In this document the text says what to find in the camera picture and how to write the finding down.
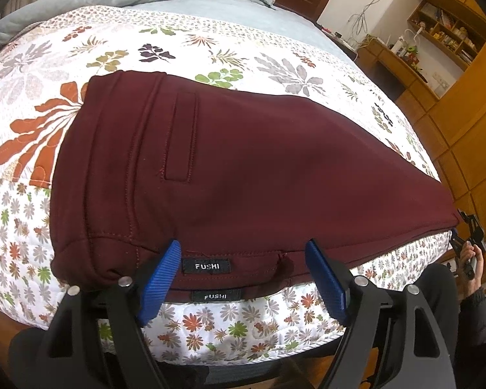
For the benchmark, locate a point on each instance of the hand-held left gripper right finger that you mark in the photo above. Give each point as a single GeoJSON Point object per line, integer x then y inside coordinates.
{"type": "Point", "coordinates": [328, 283]}

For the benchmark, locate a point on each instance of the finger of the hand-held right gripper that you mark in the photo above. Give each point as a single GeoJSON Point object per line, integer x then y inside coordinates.
{"type": "Point", "coordinates": [472, 227]}

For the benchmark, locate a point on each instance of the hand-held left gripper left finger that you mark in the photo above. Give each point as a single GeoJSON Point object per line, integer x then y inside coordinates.
{"type": "Point", "coordinates": [158, 287]}

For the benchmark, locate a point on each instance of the maroon pants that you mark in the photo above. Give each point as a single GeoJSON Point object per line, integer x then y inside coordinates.
{"type": "Point", "coordinates": [247, 162]}

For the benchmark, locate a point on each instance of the person's right forearm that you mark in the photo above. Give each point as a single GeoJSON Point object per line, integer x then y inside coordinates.
{"type": "Point", "coordinates": [476, 324]}

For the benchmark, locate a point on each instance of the person's right hand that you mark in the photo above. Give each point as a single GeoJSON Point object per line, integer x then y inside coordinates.
{"type": "Point", "coordinates": [463, 257]}

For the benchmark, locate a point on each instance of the wooden wardrobe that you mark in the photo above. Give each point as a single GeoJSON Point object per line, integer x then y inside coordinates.
{"type": "Point", "coordinates": [469, 129]}

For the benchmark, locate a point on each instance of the wooden desk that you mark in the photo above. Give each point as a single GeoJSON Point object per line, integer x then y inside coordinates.
{"type": "Point", "coordinates": [393, 69]}

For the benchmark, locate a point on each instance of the white bottle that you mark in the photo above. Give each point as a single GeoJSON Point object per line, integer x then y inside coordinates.
{"type": "Point", "coordinates": [400, 45]}

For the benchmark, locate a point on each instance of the dark wooden nightstand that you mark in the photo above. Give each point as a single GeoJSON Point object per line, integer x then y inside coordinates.
{"type": "Point", "coordinates": [340, 38]}

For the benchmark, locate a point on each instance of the white floral quilt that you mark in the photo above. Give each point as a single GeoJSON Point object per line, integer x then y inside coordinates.
{"type": "Point", "coordinates": [226, 48]}

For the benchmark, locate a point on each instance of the grey-blue bed sheet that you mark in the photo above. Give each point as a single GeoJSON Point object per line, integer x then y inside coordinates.
{"type": "Point", "coordinates": [287, 28]}

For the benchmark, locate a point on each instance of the wooden wall shelf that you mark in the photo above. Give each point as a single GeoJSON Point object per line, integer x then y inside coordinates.
{"type": "Point", "coordinates": [449, 28]}

